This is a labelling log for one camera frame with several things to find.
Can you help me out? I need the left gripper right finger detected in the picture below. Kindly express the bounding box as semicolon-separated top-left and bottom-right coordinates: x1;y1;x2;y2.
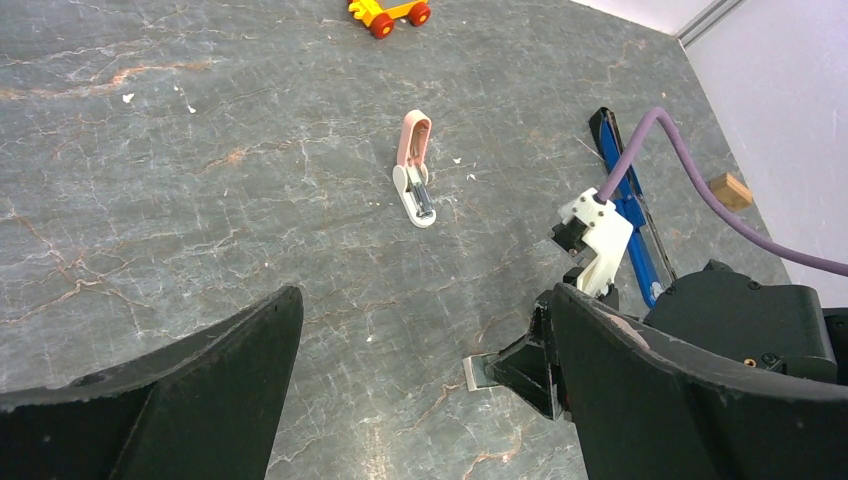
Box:
551;284;847;479

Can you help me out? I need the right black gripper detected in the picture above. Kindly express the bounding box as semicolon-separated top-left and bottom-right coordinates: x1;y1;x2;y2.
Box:
529;259;840;386

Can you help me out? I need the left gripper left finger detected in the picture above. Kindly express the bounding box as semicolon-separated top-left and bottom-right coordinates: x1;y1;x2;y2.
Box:
1;286;304;479

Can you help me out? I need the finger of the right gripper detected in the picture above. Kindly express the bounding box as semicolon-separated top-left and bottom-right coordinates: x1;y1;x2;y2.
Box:
484;291;569;420

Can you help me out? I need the blue stapler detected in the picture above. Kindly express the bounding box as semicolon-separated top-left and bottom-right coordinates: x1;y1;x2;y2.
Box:
588;107;677;308

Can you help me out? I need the pink white staple remover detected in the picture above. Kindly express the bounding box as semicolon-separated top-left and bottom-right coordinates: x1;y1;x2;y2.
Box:
392;110;436;229

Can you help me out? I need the small wooden block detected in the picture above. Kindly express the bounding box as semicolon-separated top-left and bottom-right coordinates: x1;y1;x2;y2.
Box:
707;172;754;212

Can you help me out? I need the toy brick car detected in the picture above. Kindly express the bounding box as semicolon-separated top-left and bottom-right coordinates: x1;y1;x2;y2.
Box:
347;0;432;39

